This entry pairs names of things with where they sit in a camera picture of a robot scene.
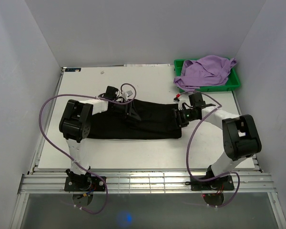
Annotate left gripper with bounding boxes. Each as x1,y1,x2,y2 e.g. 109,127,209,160
110,99,141,124

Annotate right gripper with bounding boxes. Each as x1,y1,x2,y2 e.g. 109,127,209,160
167,107,198,130

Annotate black trousers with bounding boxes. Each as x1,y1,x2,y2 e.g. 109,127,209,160
88,99,182,140

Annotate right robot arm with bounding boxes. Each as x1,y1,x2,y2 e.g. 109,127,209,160
174,92,262,189

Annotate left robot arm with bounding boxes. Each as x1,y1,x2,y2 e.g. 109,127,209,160
59,86,140,191

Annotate purple trousers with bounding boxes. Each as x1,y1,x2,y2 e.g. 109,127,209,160
173,55,237,92

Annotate papers behind table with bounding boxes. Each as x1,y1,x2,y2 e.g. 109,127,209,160
123,63,171,67

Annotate green plastic bin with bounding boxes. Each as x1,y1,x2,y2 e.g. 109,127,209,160
174,59,241,92

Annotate blue label sticker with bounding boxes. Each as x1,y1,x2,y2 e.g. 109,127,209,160
64,68,81,72

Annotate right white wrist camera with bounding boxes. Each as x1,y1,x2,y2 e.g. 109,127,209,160
173,94,185,104

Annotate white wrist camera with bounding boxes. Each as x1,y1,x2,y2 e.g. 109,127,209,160
122,90,133,102
173,94,185,104

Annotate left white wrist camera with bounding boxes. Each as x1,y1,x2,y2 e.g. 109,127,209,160
122,90,133,102

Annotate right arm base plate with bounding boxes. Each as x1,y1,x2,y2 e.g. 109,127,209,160
185,176,235,191

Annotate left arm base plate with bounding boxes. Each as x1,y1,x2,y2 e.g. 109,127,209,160
63,177,105,192

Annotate aluminium frame rail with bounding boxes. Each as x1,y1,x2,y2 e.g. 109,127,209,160
18,170,276,194

